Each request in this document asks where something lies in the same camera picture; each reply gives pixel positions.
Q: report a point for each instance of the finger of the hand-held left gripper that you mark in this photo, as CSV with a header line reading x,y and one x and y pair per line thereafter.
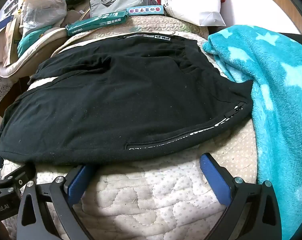
x,y
13,176

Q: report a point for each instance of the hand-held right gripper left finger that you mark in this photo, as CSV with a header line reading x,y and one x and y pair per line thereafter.
x,y
77,182

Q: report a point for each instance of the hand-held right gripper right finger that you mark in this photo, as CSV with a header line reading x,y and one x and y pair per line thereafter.
x,y
215,180

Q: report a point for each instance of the black pants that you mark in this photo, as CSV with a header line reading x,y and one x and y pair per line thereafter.
x,y
116,100

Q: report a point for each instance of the printed quilted bed pad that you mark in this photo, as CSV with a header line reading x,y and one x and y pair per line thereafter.
x,y
153,200

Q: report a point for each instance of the diamond patterned mat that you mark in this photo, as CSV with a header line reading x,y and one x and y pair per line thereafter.
x,y
1,87

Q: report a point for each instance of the teal star blanket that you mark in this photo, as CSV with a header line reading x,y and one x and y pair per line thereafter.
x,y
278,92

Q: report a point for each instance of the folded beige quilted mat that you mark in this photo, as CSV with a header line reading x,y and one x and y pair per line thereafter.
x,y
28,57

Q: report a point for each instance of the cardboard box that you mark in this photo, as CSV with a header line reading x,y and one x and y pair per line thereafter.
x,y
1,47

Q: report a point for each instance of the teal white package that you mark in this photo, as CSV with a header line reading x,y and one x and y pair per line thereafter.
x,y
28,40

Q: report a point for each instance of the green paper ream package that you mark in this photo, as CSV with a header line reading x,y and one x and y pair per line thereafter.
x,y
96,21

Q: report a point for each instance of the clear plastic bag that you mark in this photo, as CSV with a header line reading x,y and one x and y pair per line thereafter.
x,y
43,12

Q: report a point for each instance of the white shopping bag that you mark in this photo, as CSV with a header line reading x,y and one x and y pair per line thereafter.
x,y
190,2

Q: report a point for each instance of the blue shape toy box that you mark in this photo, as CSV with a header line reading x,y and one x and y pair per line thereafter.
x,y
146,10

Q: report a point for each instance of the grey laptop bag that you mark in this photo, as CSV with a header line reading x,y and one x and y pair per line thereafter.
x,y
121,0

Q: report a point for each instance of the wooden headboard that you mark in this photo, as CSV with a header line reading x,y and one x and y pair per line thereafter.
x,y
273,0

